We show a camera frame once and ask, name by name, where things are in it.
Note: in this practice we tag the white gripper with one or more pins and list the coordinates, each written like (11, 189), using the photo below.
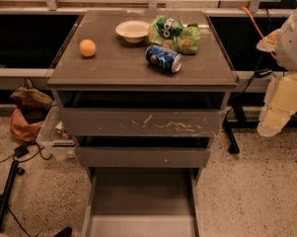
(293, 44)

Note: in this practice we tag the blue pepsi can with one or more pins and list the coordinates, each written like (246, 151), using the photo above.
(166, 59)

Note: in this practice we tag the grey drawer cabinet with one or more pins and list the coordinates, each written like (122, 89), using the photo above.
(118, 76)

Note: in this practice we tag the grey bottom drawer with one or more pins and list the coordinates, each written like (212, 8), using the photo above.
(142, 202)

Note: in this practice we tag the grey drawer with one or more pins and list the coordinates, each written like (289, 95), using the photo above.
(115, 122)
(139, 157)
(142, 202)

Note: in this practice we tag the grey top drawer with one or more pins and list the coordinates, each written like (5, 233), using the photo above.
(115, 122)

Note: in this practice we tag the grey middle drawer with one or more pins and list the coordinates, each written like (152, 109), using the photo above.
(139, 157)

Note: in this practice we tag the black table stand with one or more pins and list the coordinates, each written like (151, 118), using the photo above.
(236, 118)

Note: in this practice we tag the green chip bag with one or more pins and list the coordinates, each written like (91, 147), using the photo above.
(171, 33)

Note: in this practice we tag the white bowl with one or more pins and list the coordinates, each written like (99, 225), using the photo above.
(133, 31)

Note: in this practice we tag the orange fruit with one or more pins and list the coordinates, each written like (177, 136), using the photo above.
(87, 48)

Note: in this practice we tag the clear plastic bin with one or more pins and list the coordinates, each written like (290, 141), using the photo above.
(53, 137)

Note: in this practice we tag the brown and orange cloth bag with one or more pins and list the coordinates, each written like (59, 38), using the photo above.
(33, 106)

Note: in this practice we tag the black power adapter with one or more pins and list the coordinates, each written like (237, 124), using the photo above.
(21, 150)

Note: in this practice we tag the black floor stand left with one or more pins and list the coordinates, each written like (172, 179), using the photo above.
(4, 198)

